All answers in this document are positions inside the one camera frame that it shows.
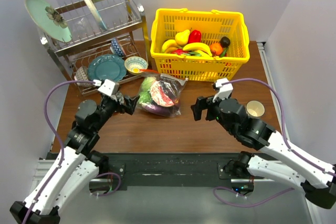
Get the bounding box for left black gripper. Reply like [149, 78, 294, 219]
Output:
[93, 93, 139, 132]

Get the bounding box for green cabbage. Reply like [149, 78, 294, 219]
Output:
[140, 76, 156, 98]

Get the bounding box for clear orange zip bag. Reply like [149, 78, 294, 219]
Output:
[137, 69, 188, 118]

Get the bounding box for dark purple grapes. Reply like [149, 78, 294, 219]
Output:
[159, 76, 183, 100]

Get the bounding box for purple eggplant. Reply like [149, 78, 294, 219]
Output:
[142, 104, 181, 117]

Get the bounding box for watermelon slice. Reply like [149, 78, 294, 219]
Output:
[150, 81, 179, 107]

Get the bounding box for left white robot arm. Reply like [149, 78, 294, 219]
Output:
[10, 94, 140, 223]

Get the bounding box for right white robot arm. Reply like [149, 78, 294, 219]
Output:
[191, 97, 335, 209]

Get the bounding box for black white leaf bowl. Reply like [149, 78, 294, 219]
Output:
[115, 91, 124, 104]

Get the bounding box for yellow interior patterned bowl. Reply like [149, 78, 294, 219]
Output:
[124, 56, 148, 76]

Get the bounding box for teal scalloped plate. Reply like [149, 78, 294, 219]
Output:
[88, 54, 127, 82]

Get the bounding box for cream mug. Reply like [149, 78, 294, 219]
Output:
[246, 100, 265, 118]

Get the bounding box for red dragon fruit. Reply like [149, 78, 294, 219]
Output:
[171, 48, 187, 56]

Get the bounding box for patterned cup on rack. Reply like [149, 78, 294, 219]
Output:
[74, 66, 93, 88]

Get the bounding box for blue zigzag patterned cup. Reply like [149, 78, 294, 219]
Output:
[110, 38, 125, 58]

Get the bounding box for long yellow banana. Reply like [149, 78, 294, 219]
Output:
[182, 42, 212, 58]

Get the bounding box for orange fruit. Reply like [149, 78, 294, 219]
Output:
[209, 42, 224, 56]

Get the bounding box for steel two-tier dish rack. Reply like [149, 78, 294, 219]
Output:
[38, 0, 153, 104]

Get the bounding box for yellow banana bunch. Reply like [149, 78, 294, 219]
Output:
[161, 39, 182, 54]

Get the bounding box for dark avocado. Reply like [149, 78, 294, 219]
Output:
[219, 36, 231, 48]

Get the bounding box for red bell pepper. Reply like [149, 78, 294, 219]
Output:
[188, 30, 202, 44]

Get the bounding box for yellow pear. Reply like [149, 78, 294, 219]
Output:
[175, 29, 191, 47]

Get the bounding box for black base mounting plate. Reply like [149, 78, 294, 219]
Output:
[86, 152, 265, 197]

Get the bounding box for yellow plastic basket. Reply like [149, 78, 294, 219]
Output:
[150, 8, 250, 81]

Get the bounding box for cream and blue plate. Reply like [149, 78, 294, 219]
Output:
[83, 0, 108, 31]

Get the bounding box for mint green floral plate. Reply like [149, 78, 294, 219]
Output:
[25, 0, 72, 43]

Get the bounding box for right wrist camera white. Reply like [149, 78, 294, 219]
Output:
[213, 78, 233, 103]

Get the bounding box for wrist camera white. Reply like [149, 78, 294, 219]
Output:
[93, 79, 119, 97]
[213, 78, 233, 103]

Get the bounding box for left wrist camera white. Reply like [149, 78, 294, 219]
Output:
[93, 79, 119, 97]

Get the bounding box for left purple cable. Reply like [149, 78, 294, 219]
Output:
[20, 80, 122, 224]

